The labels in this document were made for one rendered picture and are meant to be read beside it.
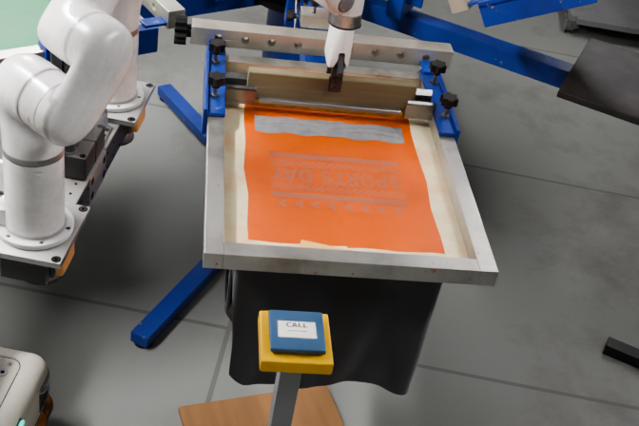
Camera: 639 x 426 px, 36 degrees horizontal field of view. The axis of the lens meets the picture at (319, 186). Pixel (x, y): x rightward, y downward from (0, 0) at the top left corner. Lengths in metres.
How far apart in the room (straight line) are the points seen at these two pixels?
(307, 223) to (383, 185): 0.24
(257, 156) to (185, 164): 1.62
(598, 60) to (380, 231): 1.17
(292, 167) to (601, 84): 1.05
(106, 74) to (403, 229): 0.86
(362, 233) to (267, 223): 0.20
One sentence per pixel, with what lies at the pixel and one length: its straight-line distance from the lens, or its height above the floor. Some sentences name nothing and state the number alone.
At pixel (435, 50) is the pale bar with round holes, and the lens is 2.65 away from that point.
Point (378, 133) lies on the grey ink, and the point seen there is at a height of 0.96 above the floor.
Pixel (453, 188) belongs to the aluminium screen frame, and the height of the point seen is 0.98.
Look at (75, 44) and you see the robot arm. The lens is 1.48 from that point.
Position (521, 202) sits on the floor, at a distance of 4.03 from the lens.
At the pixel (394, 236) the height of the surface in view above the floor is 0.96.
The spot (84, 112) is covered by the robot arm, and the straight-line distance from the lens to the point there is 1.48.
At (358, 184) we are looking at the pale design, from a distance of 2.21.
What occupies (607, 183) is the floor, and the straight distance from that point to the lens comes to 4.33.
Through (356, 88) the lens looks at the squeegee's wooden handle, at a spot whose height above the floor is 1.04.
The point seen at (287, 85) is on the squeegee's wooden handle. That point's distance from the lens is 2.38.
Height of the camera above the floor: 2.22
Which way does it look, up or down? 35 degrees down
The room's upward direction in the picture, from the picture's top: 10 degrees clockwise
